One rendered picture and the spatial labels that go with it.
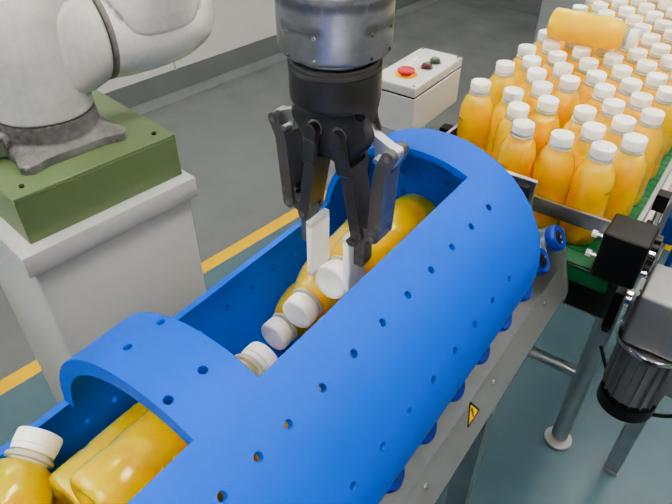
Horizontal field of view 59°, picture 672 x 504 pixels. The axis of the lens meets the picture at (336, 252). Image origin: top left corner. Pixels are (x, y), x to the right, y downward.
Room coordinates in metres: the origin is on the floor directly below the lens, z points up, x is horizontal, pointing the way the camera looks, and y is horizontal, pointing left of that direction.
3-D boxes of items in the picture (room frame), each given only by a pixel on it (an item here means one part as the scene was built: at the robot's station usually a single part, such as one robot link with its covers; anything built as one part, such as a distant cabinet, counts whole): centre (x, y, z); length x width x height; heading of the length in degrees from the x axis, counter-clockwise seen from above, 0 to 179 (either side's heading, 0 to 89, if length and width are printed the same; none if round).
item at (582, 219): (0.90, -0.33, 0.96); 0.40 x 0.01 x 0.03; 54
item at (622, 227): (0.76, -0.47, 0.95); 0.10 x 0.07 x 0.10; 54
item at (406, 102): (1.18, -0.17, 1.05); 0.20 x 0.10 x 0.10; 144
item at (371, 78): (0.46, 0.00, 1.35); 0.08 x 0.07 x 0.09; 54
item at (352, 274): (0.45, -0.02, 1.20); 0.03 x 0.01 x 0.07; 144
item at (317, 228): (0.47, 0.02, 1.20); 0.03 x 0.01 x 0.07; 144
